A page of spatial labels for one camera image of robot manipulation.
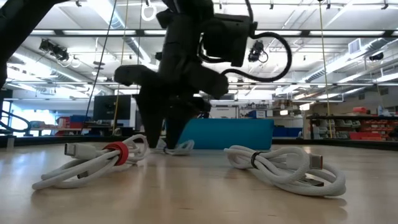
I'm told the white air vent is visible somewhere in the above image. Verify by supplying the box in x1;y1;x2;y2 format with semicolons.
348;37;362;55

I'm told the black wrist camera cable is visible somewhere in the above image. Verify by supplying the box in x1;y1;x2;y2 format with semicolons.
198;0;293;83

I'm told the thick white braided USB-C cable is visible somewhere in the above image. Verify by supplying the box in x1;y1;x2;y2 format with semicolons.
223;145;346;197

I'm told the white hanging ring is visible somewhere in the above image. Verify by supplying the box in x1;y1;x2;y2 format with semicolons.
141;1;157;22

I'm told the white USB-C cable red tie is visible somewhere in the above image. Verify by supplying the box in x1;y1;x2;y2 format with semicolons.
32;133;149;191

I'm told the blue storage bin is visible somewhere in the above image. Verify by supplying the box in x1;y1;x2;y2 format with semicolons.
272;126;303;138

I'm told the black overhead frame beam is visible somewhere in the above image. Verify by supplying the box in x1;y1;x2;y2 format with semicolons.
29;28;398;38

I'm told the black computer monitor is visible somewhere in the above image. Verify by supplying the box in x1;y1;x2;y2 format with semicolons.
92;94;132;121

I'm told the black shelving unit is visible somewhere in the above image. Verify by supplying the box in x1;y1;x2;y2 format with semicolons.
306;114;398;141

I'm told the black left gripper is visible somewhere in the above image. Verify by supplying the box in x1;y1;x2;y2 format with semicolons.
114;9;230;149

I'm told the red storage bin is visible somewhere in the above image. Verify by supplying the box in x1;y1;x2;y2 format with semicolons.
349;132;386;141

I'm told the black cable loop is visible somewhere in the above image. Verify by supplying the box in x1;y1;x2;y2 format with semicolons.
0;108;34;134

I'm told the thin black hanging cable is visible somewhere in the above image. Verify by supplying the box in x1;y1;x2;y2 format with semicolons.
82;0;118;128

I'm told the red storage bins stack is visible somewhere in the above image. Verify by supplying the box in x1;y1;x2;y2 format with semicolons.
55;116;84;130

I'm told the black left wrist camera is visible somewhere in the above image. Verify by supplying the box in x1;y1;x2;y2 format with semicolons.
201;14;258;68

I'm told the silver ventilation duct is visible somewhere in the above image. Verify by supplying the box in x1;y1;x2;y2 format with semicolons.
306;39;398;83
6;39;78;82

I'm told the yellow hanging rope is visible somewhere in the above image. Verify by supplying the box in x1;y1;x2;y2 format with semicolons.
318;0;332;139

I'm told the blue plastic tray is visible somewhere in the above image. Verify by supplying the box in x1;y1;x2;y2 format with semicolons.
165;118;274;151

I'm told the white USB-C cable black tie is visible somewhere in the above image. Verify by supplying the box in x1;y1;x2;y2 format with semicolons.
151;138;195;156

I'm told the thin yellow hanging cord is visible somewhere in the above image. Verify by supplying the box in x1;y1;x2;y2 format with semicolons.
111;0;130;133

